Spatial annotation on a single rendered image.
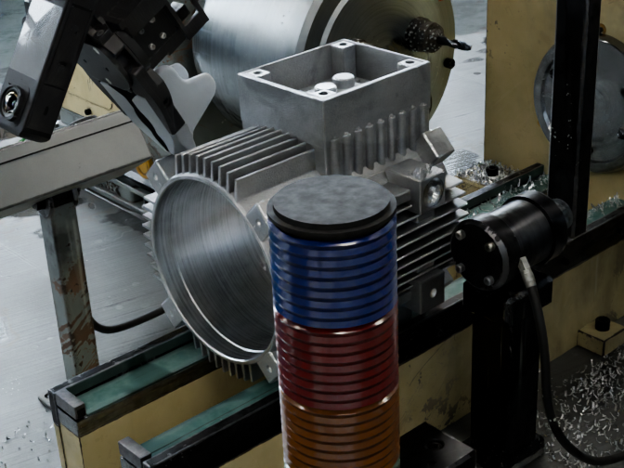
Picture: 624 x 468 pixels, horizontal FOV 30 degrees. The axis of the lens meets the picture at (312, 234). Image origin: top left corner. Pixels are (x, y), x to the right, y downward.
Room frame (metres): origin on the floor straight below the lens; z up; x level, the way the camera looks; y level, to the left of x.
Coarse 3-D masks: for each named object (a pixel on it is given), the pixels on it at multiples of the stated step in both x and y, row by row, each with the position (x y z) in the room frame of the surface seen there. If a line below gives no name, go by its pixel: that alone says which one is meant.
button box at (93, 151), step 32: (64, 128) 0.96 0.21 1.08; (96, 128) 0.97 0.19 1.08; (128, 128) 0.98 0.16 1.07; (0, 160) 0.91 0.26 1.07; (32, 160) 0.92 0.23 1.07; (64, 160) 0.94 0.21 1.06; (96, 160) 0.95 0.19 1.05; (128, 160) 0.97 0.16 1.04; (0, 192) 0.89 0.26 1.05; (32, 192) 0.90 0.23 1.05
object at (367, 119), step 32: (288, 64) 0.92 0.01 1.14; (320, 64) 0.95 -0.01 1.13; (352, 64) 0.95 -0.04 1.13; (384, 64) 0.93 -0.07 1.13; (416, 64) 0.89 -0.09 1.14; (256, 96) 0.88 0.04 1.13; (288, 96) 0.85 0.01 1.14; (320, 96) 0.83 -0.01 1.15; (352, 96) 0.84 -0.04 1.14; (384, 96) 0.86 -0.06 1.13; (416, 96) 0.89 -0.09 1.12; (288, 128) 0.85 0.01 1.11; (320, 128) 0.82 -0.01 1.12; (352, 128) 0.84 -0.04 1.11; (384, 128) 0.86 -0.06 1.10; (416, 128) 0.88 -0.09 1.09; (320, 160) 0.82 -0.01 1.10; (352, 160) 0.84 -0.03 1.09; (384, 160) 0.86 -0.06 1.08
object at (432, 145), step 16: (416, 144) 0.88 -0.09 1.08; (432, 144) 0.87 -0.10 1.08; (448, 144) 0.88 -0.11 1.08; (160, 160) 0.85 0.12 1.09; (432, 160) 0.87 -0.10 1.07; (160, 176) 0.84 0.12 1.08; (256, 208) 0.76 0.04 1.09; (256, 224) 0.76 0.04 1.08; (448, 272) 0.88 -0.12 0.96; (176, 320) 0.84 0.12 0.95; (272, 352) 0.76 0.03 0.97; (272, 368) 0.75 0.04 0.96
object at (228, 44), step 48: (240, 0) 1.24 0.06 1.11; (288, 0) 1.19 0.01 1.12; (336, 0) 1.18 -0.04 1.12; (384, 0) 1.22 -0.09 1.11; (432, 0) 1.27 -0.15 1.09; (192, 48) 1.30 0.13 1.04; (240, 48) 1.22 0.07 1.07; (288, 48) 1.16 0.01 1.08; (384, 48) 1.22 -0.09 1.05; (432, 48) 1.23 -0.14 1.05; (432, 96) 1.28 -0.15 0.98
